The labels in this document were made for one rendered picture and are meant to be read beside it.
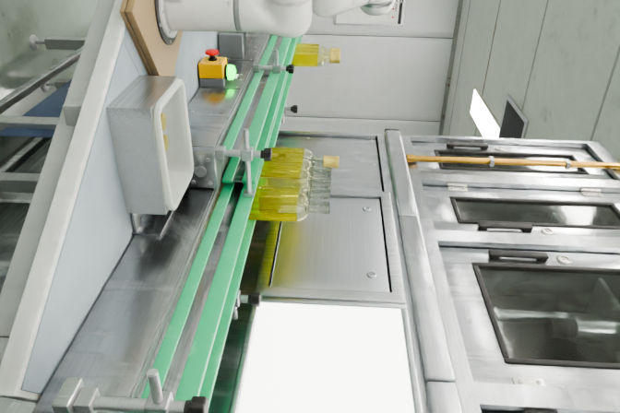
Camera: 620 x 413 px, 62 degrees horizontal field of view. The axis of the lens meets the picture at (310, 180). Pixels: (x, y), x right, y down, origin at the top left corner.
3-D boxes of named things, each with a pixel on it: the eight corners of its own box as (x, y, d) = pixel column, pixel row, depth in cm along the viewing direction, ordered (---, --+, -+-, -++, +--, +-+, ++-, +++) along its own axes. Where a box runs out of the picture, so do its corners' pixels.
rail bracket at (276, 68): (251, 73, 166) (293, 75, 166) (250, 51, 163) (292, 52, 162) (253, 69, 170) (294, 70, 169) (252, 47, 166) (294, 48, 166)
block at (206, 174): (187, 189, 119) (217, 190, 119) (183, 152, 114) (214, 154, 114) (191, 182, 122) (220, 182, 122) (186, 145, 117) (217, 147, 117)
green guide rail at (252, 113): (219, 155, 119) (254, 157, 119) (219, 151, 119) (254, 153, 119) (288, 0, 270) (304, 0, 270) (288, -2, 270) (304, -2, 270)
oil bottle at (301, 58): (275, 65, 226) (339, 67, 225) (274, 53, 223) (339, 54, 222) (276, 62, 231) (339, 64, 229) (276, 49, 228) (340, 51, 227)
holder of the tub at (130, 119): (131, 236, 104) (170, 237, 103) (105, 107, 90) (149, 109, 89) (157, 191, 118) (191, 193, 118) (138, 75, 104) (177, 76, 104)
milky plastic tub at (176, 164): (128, 215, 101) (172, 217, 100) (107, 106, 89) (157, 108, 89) (156, 171, 116) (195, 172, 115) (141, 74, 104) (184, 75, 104)
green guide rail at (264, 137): (221, 182, 123) (255, 184, 123) (221, 179, 123) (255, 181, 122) (288, 15, 274) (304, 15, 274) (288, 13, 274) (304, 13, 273)
